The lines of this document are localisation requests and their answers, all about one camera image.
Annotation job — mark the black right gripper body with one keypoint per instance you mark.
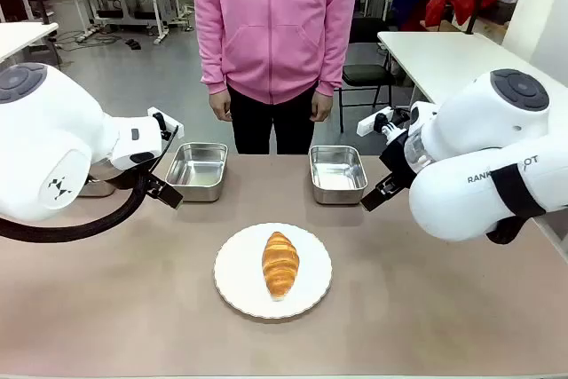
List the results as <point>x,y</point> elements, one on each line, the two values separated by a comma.
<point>398,159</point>

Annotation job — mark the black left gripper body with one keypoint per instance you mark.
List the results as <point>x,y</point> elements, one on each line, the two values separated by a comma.
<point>150,184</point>

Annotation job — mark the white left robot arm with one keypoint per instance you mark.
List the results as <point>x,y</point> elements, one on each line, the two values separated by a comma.
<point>44,139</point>

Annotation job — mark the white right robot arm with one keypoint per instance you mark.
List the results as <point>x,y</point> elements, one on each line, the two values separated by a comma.
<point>466,130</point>

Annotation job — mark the person's right forearm pink sleeve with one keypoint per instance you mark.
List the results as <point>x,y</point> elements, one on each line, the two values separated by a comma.
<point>213,59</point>

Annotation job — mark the person's left forearm pink sleeve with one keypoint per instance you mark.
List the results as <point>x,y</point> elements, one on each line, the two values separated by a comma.
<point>335,59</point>

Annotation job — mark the steel rectangular container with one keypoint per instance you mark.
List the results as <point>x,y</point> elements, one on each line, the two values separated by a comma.
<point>197,170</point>
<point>337,172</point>
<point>98,188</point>

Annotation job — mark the golden croissant bread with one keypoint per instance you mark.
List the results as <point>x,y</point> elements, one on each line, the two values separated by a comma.
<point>279,263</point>

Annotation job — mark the person's left hand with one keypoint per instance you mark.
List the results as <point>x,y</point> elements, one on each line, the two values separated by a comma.
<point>321,106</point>

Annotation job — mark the person's right hand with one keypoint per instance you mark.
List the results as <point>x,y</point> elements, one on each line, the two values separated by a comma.
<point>221,106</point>

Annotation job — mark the black office chair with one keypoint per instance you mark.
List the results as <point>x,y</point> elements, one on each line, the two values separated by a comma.
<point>366,73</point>

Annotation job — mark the white scalloped plate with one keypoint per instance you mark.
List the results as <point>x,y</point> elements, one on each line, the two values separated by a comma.
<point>242,272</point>

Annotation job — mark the large white side table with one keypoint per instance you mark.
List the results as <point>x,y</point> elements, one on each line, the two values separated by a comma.
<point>444,59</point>

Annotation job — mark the black trousers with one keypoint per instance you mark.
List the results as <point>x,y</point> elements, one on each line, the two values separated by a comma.
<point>257,126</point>

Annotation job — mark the black foot pedal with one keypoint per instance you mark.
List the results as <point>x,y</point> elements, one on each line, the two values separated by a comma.
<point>133,45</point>

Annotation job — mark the white floor power strip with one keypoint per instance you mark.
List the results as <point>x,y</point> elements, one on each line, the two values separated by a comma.
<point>86,35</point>

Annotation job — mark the pink zip hoodie torso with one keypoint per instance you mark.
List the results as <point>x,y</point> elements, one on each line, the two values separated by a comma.
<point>270,19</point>

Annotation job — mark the small white side table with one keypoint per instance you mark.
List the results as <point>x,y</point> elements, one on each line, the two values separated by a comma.
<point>22,39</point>

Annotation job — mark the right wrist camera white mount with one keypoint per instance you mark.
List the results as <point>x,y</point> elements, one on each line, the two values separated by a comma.
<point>368,123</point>

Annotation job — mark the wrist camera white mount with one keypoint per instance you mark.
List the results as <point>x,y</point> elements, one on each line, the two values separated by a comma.
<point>160,123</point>
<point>368,123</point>

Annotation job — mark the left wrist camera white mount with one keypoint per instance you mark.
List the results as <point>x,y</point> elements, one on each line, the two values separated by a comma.
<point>160,123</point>

